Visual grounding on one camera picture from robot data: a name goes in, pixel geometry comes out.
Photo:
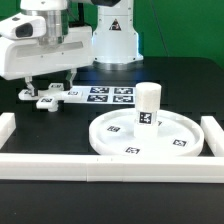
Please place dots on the white marker sheet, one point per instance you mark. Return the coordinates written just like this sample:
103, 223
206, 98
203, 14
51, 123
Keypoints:
100, 95

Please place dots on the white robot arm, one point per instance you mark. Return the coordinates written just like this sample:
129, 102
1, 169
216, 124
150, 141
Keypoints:
48, 36

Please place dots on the white front fence bar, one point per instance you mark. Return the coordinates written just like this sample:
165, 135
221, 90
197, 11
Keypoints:
94, 168

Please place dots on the white round table top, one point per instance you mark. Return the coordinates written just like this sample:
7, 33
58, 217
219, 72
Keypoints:
113, 134

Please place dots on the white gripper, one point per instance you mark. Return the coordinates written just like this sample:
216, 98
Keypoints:
27, 58

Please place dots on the white fence bar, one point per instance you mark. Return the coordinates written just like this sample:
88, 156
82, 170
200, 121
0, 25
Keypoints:
94, 168
214, 135
7, 127

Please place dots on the white cross-shaped table base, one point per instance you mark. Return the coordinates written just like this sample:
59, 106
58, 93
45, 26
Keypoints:
48, 99

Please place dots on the white left fence bar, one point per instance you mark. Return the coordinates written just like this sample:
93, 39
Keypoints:
7, 127

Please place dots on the black vertical cable connector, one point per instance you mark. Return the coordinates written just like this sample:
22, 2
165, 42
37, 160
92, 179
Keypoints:
81, 15

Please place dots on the white right fence bar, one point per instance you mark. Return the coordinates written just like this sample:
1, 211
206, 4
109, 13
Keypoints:
214, 135

